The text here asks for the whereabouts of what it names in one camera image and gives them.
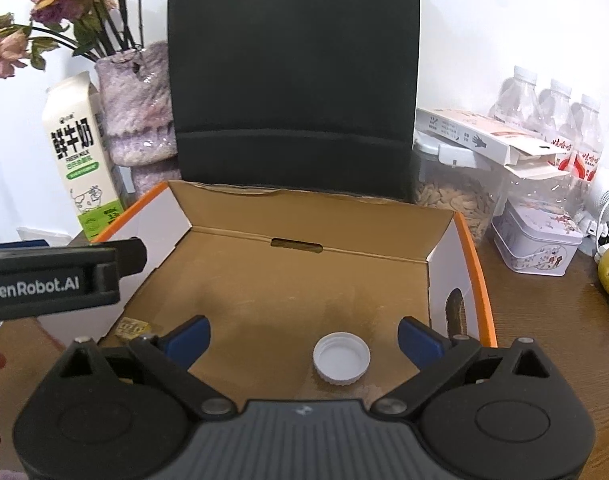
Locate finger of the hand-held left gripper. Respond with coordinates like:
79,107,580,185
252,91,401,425
97,238,148,281

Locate black paper bag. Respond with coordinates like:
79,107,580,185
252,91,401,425
167,0,422,206

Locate fuzzy purple vase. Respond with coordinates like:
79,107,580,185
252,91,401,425
94,41,182,196

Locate flat white carton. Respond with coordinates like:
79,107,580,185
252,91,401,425
415,106,572,181

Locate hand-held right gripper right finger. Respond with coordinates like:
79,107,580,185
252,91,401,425
371,316,552,420

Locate small white fan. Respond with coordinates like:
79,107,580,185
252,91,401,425
581,167,609,236

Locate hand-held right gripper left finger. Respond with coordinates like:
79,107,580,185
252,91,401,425
57,315,238,420

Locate white printed tin box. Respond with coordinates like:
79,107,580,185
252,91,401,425
491,197,585,277

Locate small yellow packet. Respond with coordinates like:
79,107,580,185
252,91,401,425
117,317,152,343

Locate orange pumpkin-print cardboard box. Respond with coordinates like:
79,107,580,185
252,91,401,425
37,180,497,401

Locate white plastic bottle cap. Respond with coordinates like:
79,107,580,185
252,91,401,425
313,331,371,387

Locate white cable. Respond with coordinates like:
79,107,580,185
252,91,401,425
591,220,609,261

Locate clear seed container white lid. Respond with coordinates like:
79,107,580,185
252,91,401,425
413,130,505,246

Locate dried pink roses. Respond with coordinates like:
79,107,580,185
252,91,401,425
0,0,145,81

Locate white green milk carton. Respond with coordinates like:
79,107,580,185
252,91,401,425
41,71,125,242

